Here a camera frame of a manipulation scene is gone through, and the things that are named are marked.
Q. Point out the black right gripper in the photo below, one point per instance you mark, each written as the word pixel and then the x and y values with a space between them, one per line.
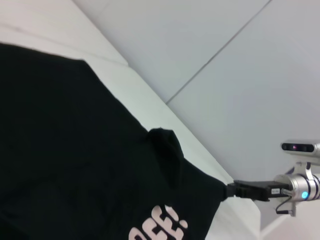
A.
pixel 260 190

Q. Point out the small silver cylinder stub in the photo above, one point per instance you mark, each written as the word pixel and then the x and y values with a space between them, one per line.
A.
pixel 285 192

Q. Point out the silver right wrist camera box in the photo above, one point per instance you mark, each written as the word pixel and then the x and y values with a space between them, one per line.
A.
pixel 301 148

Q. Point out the black T-shirt with FREE print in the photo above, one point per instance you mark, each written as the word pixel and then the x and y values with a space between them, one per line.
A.
pixel 75 150

